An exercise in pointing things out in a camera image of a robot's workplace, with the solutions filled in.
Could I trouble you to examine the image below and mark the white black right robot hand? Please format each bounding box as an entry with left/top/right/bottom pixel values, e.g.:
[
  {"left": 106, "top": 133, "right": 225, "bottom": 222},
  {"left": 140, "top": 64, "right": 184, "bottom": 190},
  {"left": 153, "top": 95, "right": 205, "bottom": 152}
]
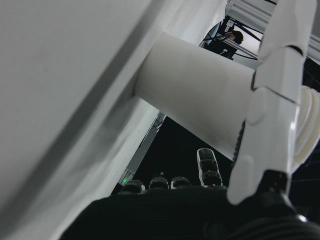
[{"left": 58, "top": 0, "right": 320, "bottom": 240}]

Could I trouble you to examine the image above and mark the white paper cup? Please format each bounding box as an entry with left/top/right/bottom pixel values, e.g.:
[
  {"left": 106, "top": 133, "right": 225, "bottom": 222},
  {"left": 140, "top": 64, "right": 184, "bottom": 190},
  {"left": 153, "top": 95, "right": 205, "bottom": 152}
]
[{"left": 133, "top": 32, "right": 320, "bottom": 167}]

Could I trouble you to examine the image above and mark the person in patterned grey sweater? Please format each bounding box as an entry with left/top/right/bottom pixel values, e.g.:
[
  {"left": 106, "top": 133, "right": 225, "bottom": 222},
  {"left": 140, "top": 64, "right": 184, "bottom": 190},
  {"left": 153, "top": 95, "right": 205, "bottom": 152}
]
[{"left": 199, "top": 21, "right": 245, "bottom": 61}]

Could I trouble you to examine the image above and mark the aluminium profile cell frame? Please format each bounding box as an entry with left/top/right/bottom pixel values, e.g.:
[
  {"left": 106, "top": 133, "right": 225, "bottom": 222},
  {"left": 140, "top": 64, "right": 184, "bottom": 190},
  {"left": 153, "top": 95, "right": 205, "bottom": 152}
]
[{"left": 226, "top": 0, "right": 320, "bottom": 52}]

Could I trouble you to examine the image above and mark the grey table side rail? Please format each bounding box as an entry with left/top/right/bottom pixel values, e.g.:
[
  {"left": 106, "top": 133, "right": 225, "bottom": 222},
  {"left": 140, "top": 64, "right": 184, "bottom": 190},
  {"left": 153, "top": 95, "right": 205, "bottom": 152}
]
[{"left": 121, "top": 112, "right": 166, "bottom": 187}]

